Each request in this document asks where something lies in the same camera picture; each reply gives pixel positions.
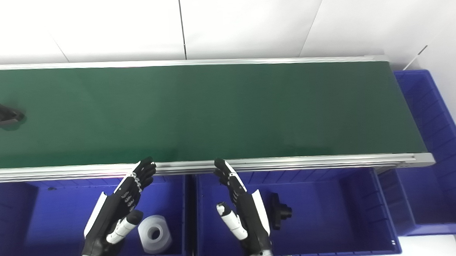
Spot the white plastic cylinder part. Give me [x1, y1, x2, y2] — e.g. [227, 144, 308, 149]
[137, 214, 173, 255]

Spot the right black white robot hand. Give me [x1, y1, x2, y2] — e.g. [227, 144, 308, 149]
[213, 156, 273, 256]

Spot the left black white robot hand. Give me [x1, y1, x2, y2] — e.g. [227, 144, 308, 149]
[78, 156, 160, 256]

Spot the black flanged metal part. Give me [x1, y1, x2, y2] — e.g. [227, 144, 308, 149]
[0, 100, 26, 127]
[268, 192, 293, 231]

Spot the green conveyor belt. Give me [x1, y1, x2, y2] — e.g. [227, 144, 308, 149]
[0, 50, 436, 183]
[0, 55, 429, 169]

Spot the thin grey rod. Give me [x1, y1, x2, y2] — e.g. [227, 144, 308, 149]
[402, 45, 429, 70]

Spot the blue plastic bin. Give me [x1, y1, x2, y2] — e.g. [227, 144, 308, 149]
[192, 165, 403, 256]
[0, 174, 193, 256]
[374, 69, 456, 237]

